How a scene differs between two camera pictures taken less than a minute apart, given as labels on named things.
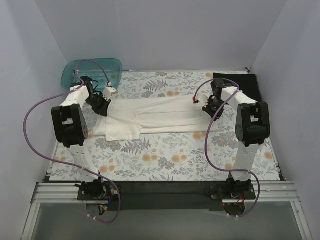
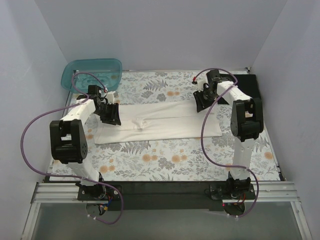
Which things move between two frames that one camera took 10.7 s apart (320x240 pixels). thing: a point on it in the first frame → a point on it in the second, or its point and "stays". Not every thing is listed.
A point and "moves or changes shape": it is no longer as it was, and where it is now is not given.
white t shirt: [128, 119] moves or changes shape
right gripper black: [211, 110] → [201, 97]
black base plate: [122, 196] stays
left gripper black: [100, 106] → [109, 113]
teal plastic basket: [104, 72] stays
